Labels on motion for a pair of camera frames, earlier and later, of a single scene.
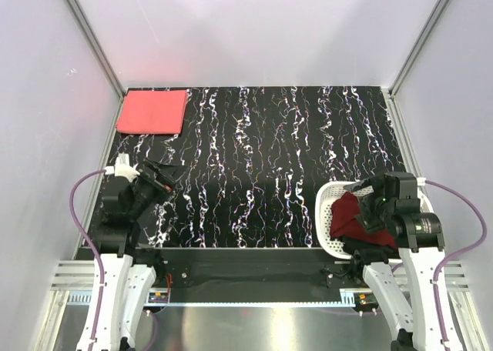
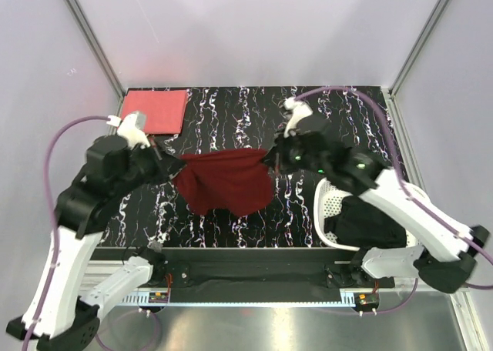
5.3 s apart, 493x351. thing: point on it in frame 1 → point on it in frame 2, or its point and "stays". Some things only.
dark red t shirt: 343,224 → 234,181
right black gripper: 370,221 → 276,155
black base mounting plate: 253,273 stays
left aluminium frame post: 91,38 stays
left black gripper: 167,175 → 167,165
